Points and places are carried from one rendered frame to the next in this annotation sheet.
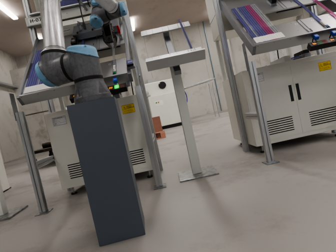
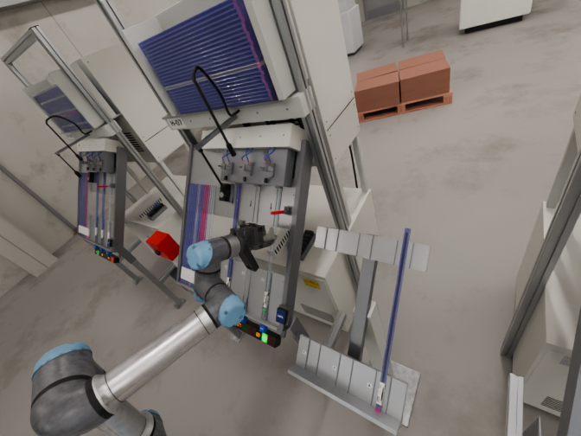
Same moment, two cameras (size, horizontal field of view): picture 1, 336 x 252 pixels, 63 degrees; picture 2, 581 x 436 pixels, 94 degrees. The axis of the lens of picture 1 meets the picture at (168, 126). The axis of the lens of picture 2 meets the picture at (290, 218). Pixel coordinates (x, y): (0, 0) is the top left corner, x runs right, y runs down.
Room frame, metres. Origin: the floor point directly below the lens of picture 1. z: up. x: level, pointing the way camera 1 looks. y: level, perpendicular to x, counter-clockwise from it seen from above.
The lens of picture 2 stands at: (1.44, -0.39, 1.64)
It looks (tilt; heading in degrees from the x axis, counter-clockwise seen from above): 39 degrees down; 47
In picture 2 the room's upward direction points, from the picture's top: 24 degrees counter-clockwise
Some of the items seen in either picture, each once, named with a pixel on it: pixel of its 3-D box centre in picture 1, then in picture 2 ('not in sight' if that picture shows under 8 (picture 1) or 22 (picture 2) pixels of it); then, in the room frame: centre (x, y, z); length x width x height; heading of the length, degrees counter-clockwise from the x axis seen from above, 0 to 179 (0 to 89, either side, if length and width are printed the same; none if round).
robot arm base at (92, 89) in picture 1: (91, 90); not in sight; (1.13, 0.27, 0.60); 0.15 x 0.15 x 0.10
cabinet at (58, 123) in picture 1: (109, 141); (309, 252); (2.30, 0.50, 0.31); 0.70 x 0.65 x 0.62; 90
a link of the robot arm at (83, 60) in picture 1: (83, 62); not in sight; (1.13, 0.28, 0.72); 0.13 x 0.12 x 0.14; 73
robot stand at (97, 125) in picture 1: (109, 167); not in sight; (1.13, 0.27, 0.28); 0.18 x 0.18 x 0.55; 6
